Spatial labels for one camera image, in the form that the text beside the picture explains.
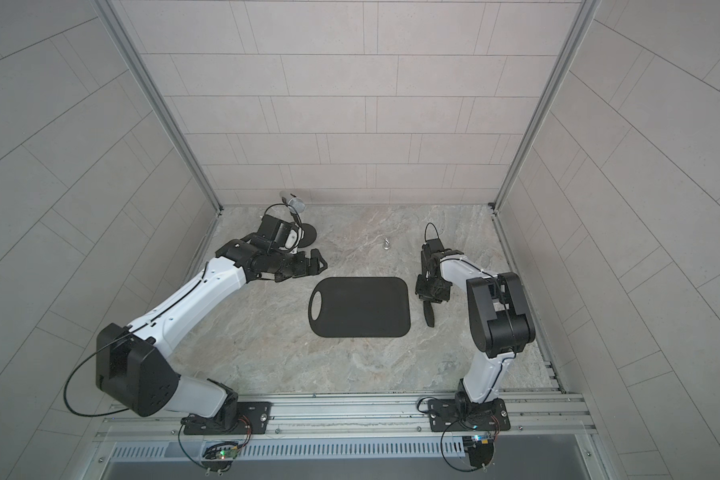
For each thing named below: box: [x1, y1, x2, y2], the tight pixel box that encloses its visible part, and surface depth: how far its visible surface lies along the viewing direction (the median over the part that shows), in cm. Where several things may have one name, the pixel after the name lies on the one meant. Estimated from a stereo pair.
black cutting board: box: [308, 277, 411, 337], surface depth 93 cm
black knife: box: [423, 300, 435, 327], surface depth 90 cm
